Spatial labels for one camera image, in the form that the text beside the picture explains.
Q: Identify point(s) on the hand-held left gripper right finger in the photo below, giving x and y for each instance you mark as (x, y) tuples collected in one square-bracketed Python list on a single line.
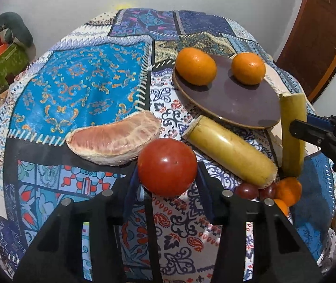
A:
[(205, 195)]

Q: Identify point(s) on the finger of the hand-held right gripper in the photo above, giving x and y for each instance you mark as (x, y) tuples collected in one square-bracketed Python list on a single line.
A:
[(318, 121), (305, 129)]

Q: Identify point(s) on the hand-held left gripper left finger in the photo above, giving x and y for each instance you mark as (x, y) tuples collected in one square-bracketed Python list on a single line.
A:
[(130, 195)]

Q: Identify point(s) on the red tomato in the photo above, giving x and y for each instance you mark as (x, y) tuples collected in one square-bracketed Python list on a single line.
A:
[(167, 167)]

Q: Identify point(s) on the thin yellow sugarcane piece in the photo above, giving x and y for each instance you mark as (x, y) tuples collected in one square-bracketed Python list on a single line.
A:
[(292, 118)]

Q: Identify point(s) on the red grape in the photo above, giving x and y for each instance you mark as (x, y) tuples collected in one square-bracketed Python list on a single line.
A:
[(268, 191), (246, 191)]

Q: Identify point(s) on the thick yellow sugarcane piece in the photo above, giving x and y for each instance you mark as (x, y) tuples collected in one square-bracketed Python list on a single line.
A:
[(232, 150)]

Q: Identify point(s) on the peeled pomelo segment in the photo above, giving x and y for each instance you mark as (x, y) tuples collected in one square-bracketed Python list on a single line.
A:
[(113, 141)]

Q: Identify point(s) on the small mandarin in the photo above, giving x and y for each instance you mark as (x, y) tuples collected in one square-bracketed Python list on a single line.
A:
[(289, 191), (282, 207)]

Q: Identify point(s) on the dark round plate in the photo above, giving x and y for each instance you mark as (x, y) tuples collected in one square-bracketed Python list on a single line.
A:
[(232, 100)]

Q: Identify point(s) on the large orange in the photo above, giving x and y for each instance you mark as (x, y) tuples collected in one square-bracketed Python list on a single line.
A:
[(248, 68), (196, 66)]

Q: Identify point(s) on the brown wooden door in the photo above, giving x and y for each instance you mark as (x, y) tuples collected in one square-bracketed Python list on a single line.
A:
[(315, 35)]

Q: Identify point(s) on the patchwork printed tablecloth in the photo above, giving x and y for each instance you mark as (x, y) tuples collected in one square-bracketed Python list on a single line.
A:
[(91, 88)]

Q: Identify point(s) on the green patterned box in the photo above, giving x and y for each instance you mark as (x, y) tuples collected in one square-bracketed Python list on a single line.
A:
[(4, 63)]

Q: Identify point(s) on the dark green cushion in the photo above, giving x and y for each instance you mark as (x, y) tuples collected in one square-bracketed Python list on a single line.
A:
[(14, 26)]

